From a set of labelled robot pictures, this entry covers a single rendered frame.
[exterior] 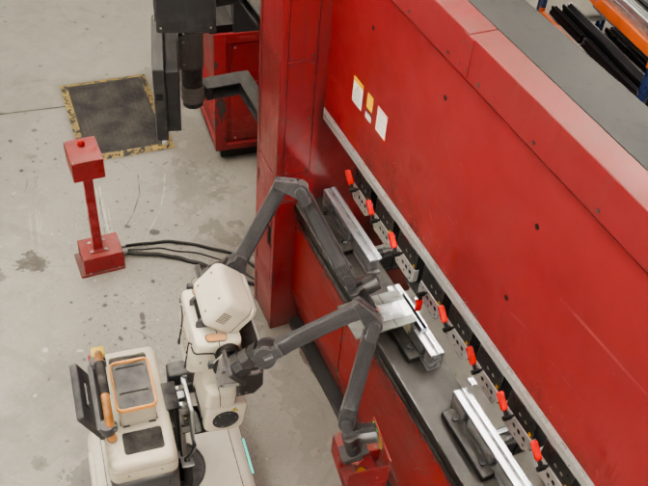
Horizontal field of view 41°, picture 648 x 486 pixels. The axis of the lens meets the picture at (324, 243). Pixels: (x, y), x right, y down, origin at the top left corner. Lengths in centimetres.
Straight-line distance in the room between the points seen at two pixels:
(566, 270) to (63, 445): 267
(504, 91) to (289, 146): 156
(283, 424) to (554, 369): 196
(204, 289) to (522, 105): 128
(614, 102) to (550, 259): 46
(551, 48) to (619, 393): 99
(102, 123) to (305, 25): 278
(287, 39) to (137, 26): 369
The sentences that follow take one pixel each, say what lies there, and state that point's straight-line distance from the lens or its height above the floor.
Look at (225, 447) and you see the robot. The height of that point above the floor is 28.
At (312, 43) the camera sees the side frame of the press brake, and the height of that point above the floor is 172.
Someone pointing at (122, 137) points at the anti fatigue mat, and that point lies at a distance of 594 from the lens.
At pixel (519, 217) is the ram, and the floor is 192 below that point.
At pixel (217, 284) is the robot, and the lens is 302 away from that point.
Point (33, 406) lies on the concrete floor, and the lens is 451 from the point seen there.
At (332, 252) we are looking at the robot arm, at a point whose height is 133.
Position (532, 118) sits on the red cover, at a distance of 243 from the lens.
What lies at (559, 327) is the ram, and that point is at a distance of 258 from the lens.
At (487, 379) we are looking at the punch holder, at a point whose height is 125.
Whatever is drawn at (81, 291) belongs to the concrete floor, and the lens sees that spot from 496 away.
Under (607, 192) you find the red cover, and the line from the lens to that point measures 224.
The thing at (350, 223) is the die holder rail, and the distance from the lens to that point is 388.
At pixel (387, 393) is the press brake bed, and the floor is 69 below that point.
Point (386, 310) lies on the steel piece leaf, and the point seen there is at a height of 100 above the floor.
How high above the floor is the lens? 358
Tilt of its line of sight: 44 degrees down
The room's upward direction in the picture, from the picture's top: 6 degrees clockwise
